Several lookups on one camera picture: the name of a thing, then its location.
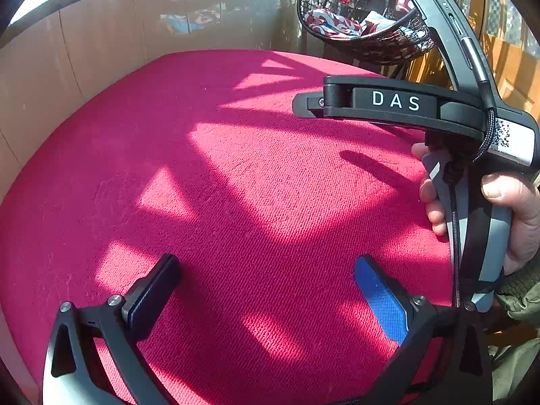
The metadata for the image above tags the person's right forearm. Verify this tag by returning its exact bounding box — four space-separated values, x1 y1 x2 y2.
485 268 540 401

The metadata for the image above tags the person's right hand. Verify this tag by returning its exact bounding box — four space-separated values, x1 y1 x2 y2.
411 142 540 276

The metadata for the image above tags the black braided cable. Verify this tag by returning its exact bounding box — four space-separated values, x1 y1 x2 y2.
449 36 501 308

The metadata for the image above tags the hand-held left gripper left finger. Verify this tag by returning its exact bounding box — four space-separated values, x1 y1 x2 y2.
40 253 182 405

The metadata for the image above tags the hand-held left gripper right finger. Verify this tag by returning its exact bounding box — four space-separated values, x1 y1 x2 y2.
353 254 494 405

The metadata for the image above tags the wooden glazed door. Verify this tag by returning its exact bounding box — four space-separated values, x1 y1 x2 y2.
405 0 540 178

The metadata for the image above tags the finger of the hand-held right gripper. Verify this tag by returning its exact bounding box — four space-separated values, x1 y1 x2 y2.
293 75 352 119

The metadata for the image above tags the red white patterned cushion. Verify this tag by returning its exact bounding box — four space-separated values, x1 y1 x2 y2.
301 0 427 57

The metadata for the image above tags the wicker hanging chair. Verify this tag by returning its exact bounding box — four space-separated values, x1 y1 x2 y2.
297 0 448 66

